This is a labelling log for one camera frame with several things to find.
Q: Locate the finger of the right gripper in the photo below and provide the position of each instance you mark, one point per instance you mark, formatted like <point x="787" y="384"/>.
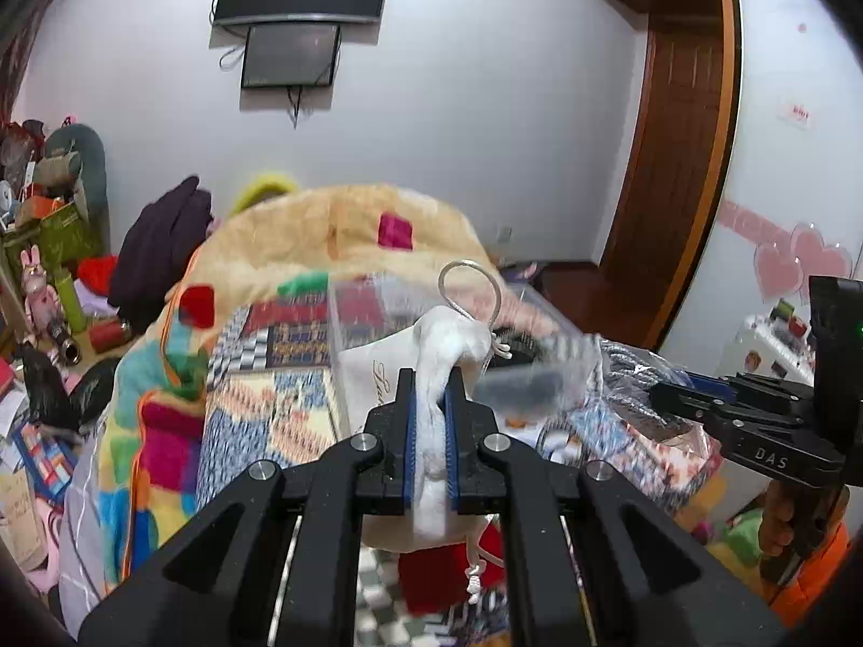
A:
<point x="694" y="382"/>
<point x="709" y="402"/>

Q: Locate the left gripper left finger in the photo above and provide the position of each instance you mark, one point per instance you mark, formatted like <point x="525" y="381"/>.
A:
<point x="390" y="482"/>

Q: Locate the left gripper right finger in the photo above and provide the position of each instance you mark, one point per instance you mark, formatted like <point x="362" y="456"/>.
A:
<point x="472" y="485"/>

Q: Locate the red knitted soft item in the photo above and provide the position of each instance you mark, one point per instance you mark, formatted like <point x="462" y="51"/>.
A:
<point x="432" y="580"/>

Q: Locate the clear plastic storage box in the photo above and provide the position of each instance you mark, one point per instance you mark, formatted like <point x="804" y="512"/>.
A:
<point x="370" y="308"/>

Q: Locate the white drawstring pouch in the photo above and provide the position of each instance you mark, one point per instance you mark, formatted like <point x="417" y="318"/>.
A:
<point x="438" y="431"/>

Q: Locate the person's right hand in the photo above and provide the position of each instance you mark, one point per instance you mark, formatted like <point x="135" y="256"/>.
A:
<point x="775" y="531"/>

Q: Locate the white cabinet with bottles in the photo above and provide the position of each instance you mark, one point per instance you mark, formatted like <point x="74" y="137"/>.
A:
<point x="777" y="344"/>

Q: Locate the patchwork patterned bed sheet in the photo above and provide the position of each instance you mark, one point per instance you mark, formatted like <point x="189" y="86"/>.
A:
<point x="271" y="393"/>

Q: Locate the brown wooden door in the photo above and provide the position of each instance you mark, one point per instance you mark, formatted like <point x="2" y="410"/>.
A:
<point x="671" y="173"/>

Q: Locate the beige fleece blanket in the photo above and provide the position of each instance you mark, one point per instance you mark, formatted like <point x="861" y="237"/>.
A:
<point x="136" y="484"/>

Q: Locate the yellow green plush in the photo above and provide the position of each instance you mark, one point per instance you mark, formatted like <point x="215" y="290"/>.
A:
<point x="264" y="187"/>

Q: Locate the dark purple garment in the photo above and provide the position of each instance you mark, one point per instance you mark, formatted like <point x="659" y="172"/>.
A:
<point x="156" y="251"/>

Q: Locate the green cylinder bottle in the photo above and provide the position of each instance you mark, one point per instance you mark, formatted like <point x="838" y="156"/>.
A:
<point x="75" y="316"/>

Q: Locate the pink rabbit plush toy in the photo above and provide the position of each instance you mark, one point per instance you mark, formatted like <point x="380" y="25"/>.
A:
<point x="41" y="302"/>

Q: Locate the green cardboard box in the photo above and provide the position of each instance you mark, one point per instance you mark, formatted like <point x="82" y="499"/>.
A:
<point x="62" y="237"/>

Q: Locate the grey green plush toy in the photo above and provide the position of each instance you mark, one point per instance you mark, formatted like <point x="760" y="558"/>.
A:
<point x="73" y="167"/>

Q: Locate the pink heart wall stickers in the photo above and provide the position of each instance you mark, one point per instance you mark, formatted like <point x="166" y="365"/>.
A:
<point x="785" y="260"/>

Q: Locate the white wall socket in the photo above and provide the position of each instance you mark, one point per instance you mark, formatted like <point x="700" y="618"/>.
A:
<point x="504" y="234"/>

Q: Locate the small wall screen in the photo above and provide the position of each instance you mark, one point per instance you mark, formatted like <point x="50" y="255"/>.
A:
<point x="290" y="56"/>

